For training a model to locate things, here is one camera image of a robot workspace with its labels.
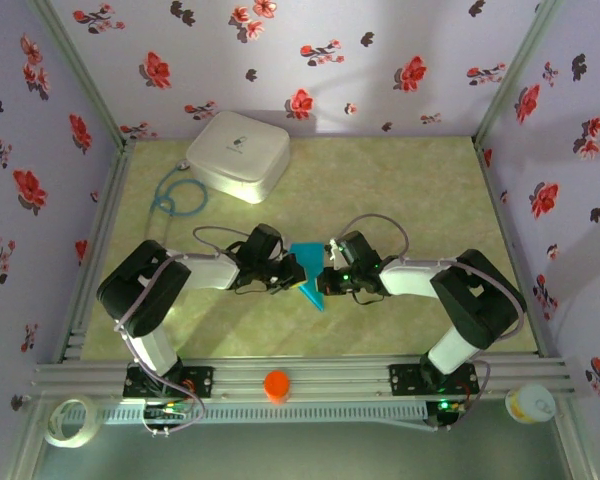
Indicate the blue cloth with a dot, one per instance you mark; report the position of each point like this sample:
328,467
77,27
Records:
310,260

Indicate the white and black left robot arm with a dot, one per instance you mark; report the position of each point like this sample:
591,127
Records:
210,270

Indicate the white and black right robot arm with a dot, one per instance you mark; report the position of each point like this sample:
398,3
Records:
410,280

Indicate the white square case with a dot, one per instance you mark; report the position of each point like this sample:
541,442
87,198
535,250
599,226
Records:
235,150

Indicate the blue stethoscope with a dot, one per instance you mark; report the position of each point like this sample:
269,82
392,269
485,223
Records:
182,164

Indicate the small circuit board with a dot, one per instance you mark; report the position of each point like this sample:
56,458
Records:
167,412
445,410

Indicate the white and yellow cup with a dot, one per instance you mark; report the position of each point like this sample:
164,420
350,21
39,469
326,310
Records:
530,405

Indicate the clear tape roll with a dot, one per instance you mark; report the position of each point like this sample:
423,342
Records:
55,425

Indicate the aluminium front rail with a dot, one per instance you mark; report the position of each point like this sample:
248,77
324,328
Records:
330,380

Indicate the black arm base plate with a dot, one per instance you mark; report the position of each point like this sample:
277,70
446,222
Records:
405,377
202,375

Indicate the aluminium side rail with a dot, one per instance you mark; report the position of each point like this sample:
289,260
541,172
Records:
96,225
501,200

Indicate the aluminium corner post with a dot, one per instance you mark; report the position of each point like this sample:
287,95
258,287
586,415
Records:
81,65
520,65

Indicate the aluminium frame leg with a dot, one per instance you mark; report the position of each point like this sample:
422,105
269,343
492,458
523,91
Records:
575,445
27,440

